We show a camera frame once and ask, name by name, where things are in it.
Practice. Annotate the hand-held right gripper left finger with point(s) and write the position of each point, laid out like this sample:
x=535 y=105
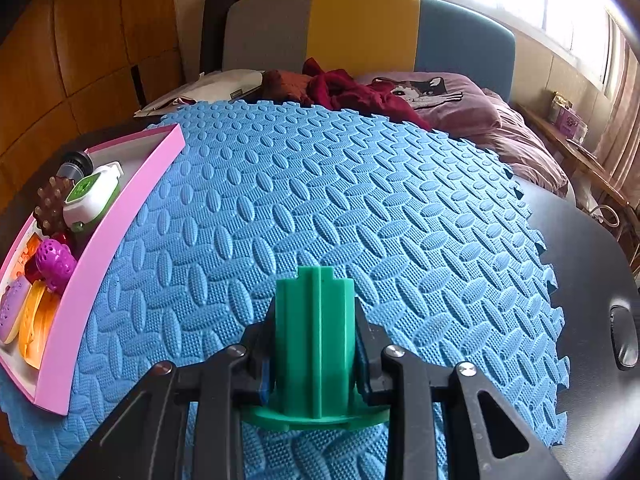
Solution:
x=262 y=380

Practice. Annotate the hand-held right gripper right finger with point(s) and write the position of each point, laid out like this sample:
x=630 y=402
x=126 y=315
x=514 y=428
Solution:
x=361 y=375

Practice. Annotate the green plastic stand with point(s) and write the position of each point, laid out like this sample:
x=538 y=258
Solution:
x=315 y=340

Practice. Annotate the pink cardboard box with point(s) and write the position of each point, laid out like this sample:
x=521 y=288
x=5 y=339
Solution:
x=90 y=285

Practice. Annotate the yellow plastic clip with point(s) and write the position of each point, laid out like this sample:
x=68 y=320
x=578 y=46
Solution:
x=37 y=325

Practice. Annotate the magenta silicone brush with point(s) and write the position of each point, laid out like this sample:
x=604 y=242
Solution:
x=52 y=257

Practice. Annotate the red cylinder bottle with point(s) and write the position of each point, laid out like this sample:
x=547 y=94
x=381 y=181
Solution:
x=62 y=237

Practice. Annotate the white green plastic gadget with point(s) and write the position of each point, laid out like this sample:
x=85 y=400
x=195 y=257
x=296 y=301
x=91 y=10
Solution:
x=92 y=195

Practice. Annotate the orange cube blocks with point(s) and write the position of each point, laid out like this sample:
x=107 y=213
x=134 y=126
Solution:
x=31 y=250

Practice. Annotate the brown studded massage brush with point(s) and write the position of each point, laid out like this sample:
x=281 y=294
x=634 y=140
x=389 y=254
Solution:
x=50 y=205

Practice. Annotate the blue foam puzzle mat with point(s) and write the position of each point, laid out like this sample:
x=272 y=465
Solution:
x=350 y=200

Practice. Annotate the pink blanket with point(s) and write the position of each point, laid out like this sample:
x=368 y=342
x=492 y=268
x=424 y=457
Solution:
x=525 y=150

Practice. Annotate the purple cat print pillow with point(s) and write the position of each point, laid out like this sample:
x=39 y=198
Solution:
x=450 y=110

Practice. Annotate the dark red cloth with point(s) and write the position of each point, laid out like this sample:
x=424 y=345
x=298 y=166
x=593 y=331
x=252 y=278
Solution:
x=360 y=95

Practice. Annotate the brown cushion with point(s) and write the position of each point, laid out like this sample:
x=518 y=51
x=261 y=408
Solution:
x=285 y=85

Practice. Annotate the wooden bedside shelf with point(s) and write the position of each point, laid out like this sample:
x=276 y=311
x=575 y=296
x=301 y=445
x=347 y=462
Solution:
x=580 y=160

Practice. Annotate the purple box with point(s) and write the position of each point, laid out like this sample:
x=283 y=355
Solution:
x=567 y=117

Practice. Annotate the grey yellow blue headboard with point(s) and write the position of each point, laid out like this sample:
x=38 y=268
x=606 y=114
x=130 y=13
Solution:
x=360 y=30

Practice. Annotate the long pink curtain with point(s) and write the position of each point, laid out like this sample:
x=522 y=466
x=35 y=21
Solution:
x=622 y=110

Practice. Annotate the wooden wardrobe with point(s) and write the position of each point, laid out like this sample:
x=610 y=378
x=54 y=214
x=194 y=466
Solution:
x=75 y=50

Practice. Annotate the window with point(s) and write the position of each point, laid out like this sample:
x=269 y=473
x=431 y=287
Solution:
x=525 y=5

